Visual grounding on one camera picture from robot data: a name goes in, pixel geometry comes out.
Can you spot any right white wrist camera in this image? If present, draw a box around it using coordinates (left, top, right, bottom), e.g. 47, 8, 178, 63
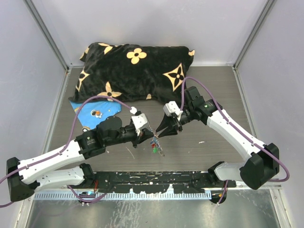
163, 101, 182, 117

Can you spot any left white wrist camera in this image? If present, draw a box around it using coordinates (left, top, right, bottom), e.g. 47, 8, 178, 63
130, 106, 149, 136

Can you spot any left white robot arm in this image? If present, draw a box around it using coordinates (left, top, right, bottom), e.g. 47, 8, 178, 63
6, 115, 154, 202

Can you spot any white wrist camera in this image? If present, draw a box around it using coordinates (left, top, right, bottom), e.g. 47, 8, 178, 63
130, 106, 149, 136
163, 101, 182, 117

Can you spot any purple cable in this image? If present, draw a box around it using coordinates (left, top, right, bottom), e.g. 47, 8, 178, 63
0, 95, 138, 209
180, 76, 291, 183

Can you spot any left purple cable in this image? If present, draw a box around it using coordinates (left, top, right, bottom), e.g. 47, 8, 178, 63
0, 95, 138, 209

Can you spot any blue cartoon cloth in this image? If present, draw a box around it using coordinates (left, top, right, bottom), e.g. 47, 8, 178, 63
78, 101, 121, 130

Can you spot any black floral plush pillow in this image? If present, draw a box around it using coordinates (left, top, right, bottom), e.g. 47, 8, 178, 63
69, 42, 195, 104

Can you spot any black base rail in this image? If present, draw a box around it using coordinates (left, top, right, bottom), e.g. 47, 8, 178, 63
72, 171, 225, 194

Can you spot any white slotted cable duct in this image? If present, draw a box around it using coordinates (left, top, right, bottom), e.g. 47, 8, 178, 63
33, 190, 212, 200

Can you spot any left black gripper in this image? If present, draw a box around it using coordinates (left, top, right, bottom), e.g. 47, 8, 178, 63
105, 126, 154, 148

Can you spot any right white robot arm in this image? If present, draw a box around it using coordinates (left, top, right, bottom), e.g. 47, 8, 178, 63
156, 86, 279, 190

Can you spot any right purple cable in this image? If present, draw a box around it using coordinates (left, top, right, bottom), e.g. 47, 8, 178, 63
180, 76, 291, 183

